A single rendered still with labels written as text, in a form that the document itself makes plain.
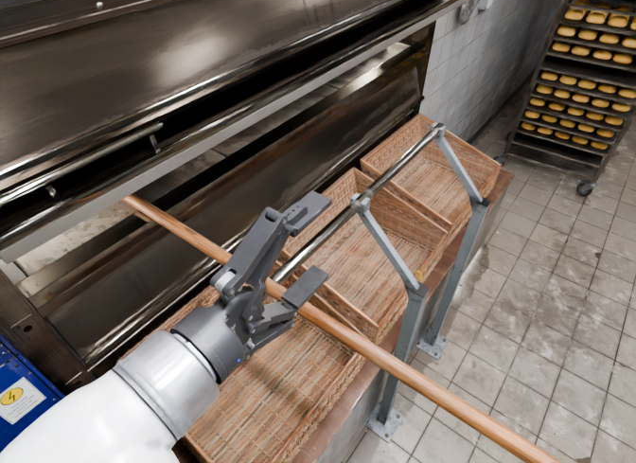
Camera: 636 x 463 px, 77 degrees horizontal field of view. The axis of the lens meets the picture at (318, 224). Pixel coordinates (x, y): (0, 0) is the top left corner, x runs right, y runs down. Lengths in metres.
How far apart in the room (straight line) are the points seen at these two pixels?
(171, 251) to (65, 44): 0.57
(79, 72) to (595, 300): 2.61
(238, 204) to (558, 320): 1.88
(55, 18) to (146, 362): 0.62
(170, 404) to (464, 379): 1.87
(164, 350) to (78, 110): 0.58
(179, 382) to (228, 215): 0.92
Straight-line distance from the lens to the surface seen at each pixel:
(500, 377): 2.23
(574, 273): 2.85
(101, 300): 1.14
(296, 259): 0.91
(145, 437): 0.39
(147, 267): 1.16
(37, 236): 0.77
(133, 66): 0.93
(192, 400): 0.40
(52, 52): 0.88
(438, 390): 0.74
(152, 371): 0.39
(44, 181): 0.79
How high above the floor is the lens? 1.86
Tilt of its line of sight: 44 degrees down
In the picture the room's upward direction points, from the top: straight up
